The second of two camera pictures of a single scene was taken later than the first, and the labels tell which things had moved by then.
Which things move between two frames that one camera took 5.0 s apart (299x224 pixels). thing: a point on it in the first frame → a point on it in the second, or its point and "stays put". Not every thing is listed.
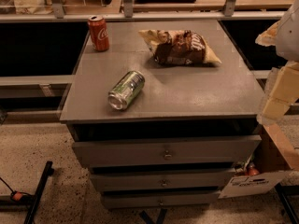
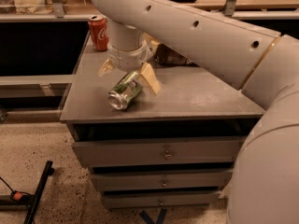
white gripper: [289, 35] → [130, 61]
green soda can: [126, 90] stays put
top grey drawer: [229, 151] stays put
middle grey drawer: [161, 181] stays put
